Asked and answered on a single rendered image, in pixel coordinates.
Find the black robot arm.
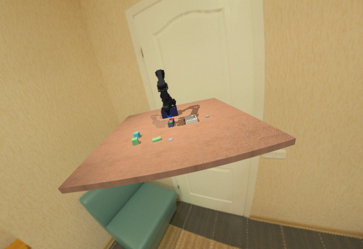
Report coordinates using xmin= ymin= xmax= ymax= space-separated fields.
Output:
xmin=155 ymin=70 xmax=176 ymax=108

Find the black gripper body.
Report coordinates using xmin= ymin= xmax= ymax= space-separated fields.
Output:
xmin=161 ymin=97 xmax=170 ymax=111

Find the white shallow tray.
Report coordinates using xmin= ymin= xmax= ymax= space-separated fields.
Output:
xmin=184 ymin=114 xmax=198 ymax=124

